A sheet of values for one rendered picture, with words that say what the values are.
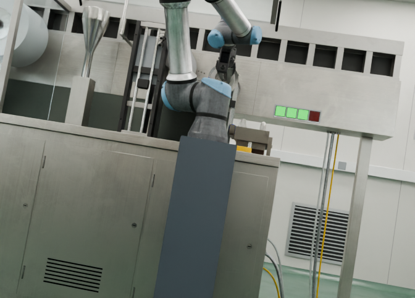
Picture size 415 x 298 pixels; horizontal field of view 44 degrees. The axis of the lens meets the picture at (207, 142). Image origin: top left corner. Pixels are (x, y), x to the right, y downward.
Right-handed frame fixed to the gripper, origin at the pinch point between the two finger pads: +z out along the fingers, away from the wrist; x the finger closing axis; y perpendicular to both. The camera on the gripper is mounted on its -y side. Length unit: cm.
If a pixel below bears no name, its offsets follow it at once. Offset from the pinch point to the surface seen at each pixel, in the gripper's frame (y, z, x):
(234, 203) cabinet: -57, 18, -15
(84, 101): -8, 20, 69
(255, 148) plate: -18.6, 22.9, -19.1
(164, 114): 11, 39, 33
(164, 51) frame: 0.0, -11.9, 28.9
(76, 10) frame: 51, 7, 94
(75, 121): -16, 27, 72
